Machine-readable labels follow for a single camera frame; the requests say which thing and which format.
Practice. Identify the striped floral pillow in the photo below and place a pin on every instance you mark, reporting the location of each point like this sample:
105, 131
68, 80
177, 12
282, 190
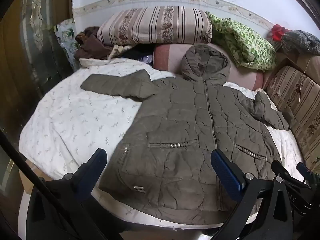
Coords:
155, 25

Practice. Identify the long striped floral cushion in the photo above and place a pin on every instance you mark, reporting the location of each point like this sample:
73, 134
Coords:
297, 100

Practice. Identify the grey knit cloth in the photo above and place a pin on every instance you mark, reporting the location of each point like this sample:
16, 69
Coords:
300, 41

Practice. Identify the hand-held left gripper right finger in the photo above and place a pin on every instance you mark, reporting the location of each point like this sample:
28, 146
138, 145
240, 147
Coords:
226, 176

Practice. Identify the cream knit cloth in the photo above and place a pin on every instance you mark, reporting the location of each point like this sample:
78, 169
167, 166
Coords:
116, 51

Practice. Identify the olive padded hooded jacket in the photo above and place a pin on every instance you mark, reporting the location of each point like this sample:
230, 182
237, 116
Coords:
175, 120

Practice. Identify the dark clothing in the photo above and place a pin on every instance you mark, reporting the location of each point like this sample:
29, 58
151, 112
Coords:
136, 54

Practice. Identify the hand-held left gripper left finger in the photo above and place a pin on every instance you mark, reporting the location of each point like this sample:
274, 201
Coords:
93, 172

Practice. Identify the pink blanket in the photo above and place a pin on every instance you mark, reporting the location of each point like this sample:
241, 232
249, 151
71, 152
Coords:
167, 60

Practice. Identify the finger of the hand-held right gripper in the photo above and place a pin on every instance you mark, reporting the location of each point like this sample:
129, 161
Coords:
287, 176
305, 171

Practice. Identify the brown clothing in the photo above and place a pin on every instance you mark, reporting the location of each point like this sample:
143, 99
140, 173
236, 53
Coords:
90, 47

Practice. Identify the white floral quilt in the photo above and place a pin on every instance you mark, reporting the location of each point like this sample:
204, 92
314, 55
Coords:
75, 120

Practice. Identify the green patterned blanket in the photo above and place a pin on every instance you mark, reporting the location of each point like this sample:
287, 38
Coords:
245, 42

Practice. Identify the white green plastic bag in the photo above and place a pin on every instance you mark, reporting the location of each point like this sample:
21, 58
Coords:
66, 37

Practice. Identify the wooden wardrobe with gold ornament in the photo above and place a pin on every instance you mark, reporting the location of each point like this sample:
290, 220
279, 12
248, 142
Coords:
37, 35

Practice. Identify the red cloth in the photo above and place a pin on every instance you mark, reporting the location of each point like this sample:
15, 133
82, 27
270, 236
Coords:
277, 32

